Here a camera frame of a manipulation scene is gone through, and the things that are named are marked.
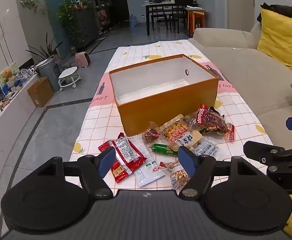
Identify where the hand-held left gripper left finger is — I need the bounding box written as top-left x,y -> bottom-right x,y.
34,146 -> 116,198

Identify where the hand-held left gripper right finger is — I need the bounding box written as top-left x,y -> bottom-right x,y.
178,146 -> 258,198

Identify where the small clear peanut packet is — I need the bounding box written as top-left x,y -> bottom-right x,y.
159,161 -> 191,190

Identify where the grey white snack packet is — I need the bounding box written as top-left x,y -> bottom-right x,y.
192,137 -> 219,158

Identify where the beige tofu packet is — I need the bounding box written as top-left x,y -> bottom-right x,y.
177,130 -> 203,148

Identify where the red white-label snack packet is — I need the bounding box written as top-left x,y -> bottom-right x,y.
111,133 -> 148,171

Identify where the green sausage stick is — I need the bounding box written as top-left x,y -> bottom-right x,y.
149,143 -> 180,157

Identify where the peanut packet red-white print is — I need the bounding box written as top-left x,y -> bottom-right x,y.
159,114 -> 190,144

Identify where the white translucent snack packet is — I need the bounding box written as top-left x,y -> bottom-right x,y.
135,161 -> 167,188

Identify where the dark red candy clear wrapper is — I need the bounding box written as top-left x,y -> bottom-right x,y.
142,121 -> 161,144

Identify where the red label meat packet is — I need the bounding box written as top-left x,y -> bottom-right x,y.
195,103 -> 235,141

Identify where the orange cardboard box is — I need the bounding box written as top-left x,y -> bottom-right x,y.
108,54 -> 219,137

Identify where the beige sofa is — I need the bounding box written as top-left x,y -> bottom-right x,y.
187,21 -> 292,152

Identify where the yellow pillow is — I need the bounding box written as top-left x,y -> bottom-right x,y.
257,7 -> 292,73

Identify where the white rolling stool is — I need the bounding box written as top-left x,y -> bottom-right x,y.
58,66 -> 82,92

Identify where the brown cardboard carton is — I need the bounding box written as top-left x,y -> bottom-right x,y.
27,77 -> 54,108

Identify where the grey plant pot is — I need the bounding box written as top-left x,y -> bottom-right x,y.
36,57 -> 62,93

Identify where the pink heater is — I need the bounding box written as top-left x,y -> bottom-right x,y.
75,51 -> 92,68

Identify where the dark brown cushion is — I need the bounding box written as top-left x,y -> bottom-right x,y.
257,2 -> 292,25

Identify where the group of small ornaments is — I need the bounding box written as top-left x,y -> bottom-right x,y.
0,66 -> 38,113

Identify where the potted long-leaf plant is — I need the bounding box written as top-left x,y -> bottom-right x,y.
26,32 -> 63,63

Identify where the teddy bear picture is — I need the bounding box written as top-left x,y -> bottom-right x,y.
0,62 -> 21,93

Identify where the dark grey cabinet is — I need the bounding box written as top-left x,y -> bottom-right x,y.
73,6 -> 100,48

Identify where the orange stool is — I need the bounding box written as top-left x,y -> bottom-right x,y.
187,10 -> 207,37

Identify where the cluttered shoe rack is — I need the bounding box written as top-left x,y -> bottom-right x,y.
96,2 -> 112,35

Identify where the black dining chair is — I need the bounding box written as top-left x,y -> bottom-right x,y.
150,6 -> 170,30
171,0 -> 189,33

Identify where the large green leafy plant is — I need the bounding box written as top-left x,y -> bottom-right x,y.
57,0 -> 87,45

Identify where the pale stack of papers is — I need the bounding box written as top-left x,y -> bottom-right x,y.
186,5 -> 208,13

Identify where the dark dining table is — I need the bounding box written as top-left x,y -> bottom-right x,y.
141,1 -> 189,36

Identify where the hanging vine plant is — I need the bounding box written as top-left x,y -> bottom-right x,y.
20,0 -> 48,15

